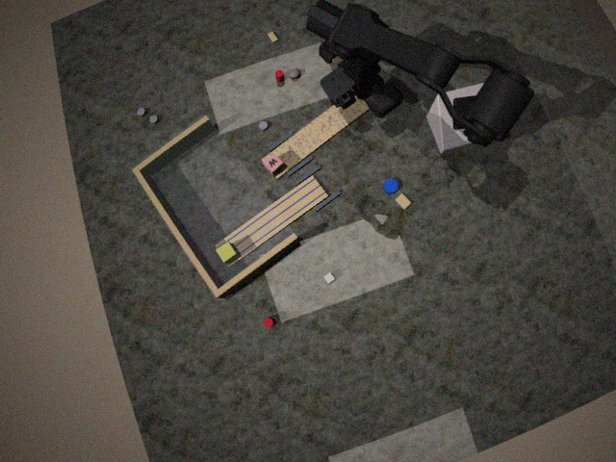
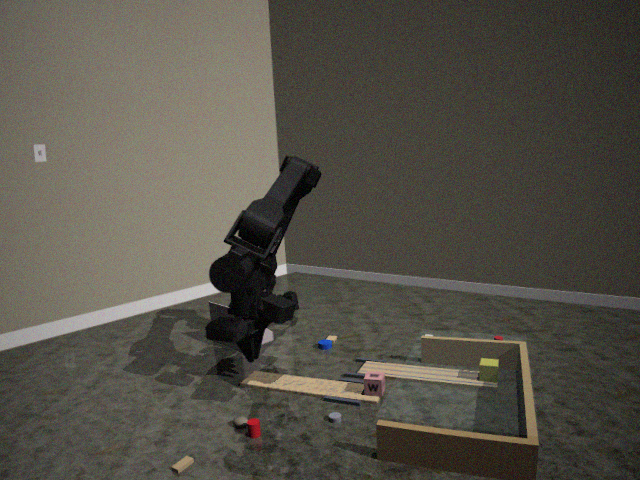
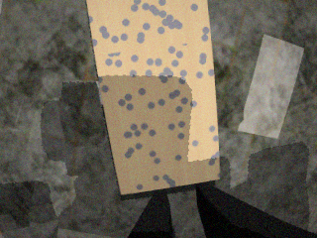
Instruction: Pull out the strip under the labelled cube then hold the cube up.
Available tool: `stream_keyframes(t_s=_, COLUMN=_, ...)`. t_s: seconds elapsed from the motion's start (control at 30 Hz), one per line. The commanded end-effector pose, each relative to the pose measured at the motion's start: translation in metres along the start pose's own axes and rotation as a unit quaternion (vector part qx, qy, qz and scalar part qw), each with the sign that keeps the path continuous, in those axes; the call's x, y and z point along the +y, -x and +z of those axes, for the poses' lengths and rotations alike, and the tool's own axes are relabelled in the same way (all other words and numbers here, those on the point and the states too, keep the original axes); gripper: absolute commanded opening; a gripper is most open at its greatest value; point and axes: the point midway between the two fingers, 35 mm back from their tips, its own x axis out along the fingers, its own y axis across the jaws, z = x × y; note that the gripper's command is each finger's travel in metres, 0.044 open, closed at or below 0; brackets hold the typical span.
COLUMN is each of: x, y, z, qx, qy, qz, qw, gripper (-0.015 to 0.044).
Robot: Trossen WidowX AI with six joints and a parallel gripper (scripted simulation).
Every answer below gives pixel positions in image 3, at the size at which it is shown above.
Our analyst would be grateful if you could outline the tan speckled strip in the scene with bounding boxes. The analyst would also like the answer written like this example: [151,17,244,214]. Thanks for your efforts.
[86,0,221,194]

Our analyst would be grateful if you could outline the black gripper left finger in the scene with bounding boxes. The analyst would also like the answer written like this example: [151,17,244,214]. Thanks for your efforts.
[127,189,173,238]

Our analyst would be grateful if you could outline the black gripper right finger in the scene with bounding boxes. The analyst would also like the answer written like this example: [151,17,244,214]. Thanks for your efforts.
[195,182,317,238]

